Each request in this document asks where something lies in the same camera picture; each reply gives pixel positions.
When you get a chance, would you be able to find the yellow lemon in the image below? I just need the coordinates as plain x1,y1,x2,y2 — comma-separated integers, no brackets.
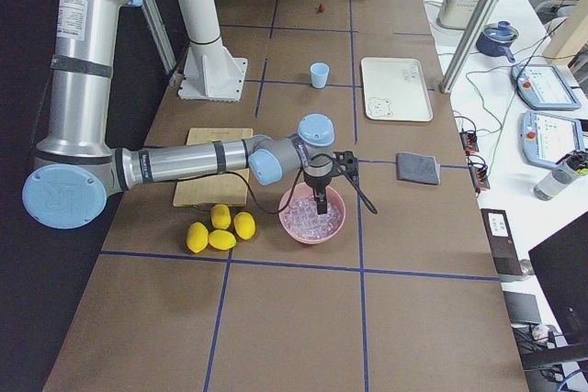
186,221,209,253
233,211,256,241
208,230,237,251
210,204,232,230

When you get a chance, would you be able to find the white bear serving tray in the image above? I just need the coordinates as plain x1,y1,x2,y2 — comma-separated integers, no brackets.
361,57,433,122

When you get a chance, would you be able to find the black box with label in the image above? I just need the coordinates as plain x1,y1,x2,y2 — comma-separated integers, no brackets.
481,208,526,282

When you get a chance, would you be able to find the bamboo cutting board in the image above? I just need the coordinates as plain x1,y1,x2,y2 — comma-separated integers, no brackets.
173,128,254,207

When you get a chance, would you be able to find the teach pendant tablet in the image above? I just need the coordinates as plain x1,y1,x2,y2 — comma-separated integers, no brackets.
511,63,581,111
520,110,584,169

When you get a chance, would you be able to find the clear water bottle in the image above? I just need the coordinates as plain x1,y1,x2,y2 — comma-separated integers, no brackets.
533,151,587,201

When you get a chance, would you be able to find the clear ice cubes pile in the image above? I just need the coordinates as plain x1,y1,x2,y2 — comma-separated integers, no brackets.
281,196,344,241

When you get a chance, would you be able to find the grey folded cloth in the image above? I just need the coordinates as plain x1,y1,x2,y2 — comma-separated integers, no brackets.
396,151,441,185

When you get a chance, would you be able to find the aluminium frame post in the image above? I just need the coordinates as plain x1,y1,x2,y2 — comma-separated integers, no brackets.
439,0,498,94

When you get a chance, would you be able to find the blue pot with lid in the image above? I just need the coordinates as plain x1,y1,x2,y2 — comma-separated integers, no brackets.
476,20,519,63

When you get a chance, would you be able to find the pink bowl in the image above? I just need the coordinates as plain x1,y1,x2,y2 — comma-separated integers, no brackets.
278,183,346,244

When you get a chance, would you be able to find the light blue plastic cup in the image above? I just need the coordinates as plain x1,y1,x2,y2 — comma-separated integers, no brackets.
310,62,330,89

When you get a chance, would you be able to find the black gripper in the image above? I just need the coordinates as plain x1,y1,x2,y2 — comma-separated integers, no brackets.
303,154,333,215

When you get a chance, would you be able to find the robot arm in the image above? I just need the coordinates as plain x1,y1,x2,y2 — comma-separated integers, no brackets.
22,0,336,230

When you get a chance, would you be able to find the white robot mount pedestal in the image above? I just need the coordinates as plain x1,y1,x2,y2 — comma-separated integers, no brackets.
178,0,248,102

